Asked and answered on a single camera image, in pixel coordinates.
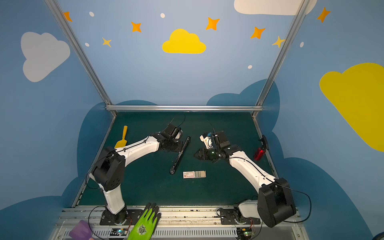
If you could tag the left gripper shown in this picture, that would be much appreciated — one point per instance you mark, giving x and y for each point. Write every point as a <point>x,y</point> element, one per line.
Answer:
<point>178,143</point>

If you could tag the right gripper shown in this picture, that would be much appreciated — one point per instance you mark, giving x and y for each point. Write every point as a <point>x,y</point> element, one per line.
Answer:
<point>205,153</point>

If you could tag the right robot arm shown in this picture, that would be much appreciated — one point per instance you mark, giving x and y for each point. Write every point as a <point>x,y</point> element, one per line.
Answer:
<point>275,202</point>

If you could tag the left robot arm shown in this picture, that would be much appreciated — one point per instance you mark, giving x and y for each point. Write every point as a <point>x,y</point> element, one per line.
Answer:
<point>109,170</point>

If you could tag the red black clamp tool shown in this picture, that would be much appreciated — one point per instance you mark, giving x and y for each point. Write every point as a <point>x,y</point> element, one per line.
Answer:
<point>262,149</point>

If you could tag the yellow toy shovel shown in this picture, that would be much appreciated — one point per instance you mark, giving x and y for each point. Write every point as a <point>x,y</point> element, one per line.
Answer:
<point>122,143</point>

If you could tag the green black work glove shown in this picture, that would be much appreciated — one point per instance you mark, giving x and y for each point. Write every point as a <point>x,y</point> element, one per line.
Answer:
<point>147,223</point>

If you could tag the purple cloth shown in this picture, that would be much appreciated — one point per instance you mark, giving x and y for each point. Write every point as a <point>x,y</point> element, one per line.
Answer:
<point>81,231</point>

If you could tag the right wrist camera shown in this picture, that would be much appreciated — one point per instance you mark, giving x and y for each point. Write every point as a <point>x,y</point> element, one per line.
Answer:
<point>206,138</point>

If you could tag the aluminium frame back bar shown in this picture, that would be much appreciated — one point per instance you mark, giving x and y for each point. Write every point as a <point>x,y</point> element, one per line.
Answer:
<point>161,108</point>

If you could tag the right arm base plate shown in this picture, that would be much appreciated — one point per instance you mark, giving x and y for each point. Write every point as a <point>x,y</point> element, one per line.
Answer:
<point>234,217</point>

